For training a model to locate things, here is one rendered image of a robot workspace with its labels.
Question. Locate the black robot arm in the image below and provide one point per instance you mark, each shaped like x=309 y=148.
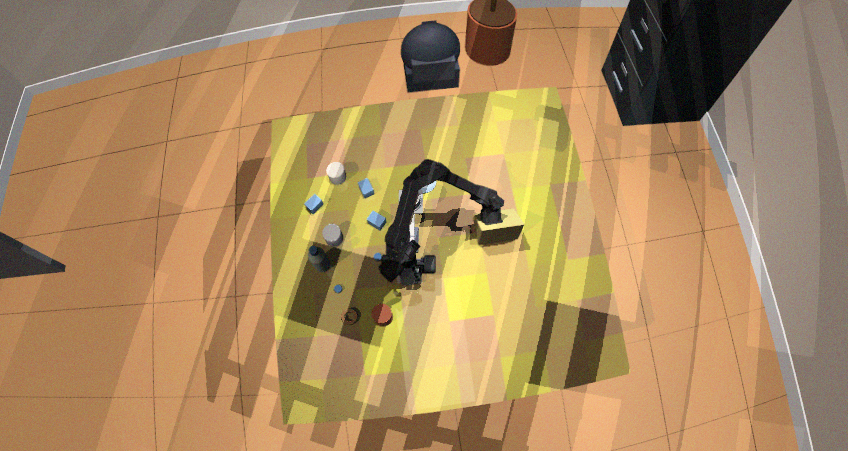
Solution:
x=398 y=234

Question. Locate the orange flat ring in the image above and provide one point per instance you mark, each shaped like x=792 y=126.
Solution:
x=345 y=313

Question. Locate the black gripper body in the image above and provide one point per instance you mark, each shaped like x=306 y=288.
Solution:
x=427 y=263

